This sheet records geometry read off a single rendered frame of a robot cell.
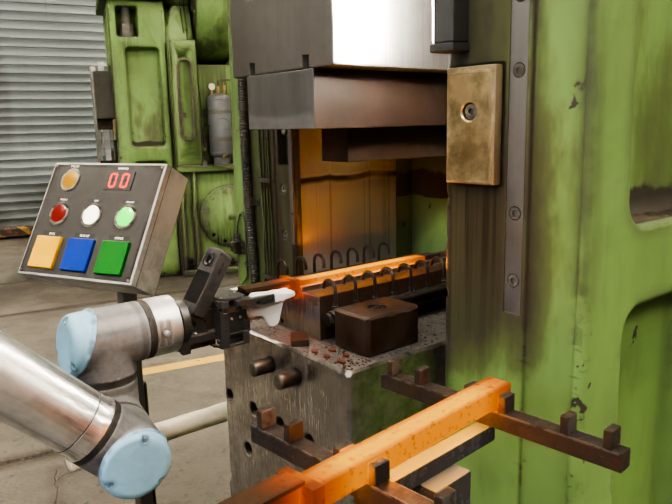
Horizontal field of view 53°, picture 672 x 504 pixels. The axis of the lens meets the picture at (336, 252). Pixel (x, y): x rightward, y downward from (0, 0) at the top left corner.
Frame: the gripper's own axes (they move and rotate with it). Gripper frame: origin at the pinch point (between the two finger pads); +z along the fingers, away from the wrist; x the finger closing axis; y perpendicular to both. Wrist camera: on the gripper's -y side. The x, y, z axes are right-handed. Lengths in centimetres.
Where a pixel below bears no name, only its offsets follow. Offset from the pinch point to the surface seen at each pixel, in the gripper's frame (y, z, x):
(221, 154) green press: -4, 224, -418
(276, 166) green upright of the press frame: -19.1, 17.3, -25.4
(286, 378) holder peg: 12.2, -5.9, 9.8
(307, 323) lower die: 6.2, 2.9, 3.9
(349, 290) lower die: 0.8, 9.5, 7.5
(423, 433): 2, -18, 52
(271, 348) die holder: 10.0, -3.1, 1.4
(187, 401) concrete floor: 100, 67, -183
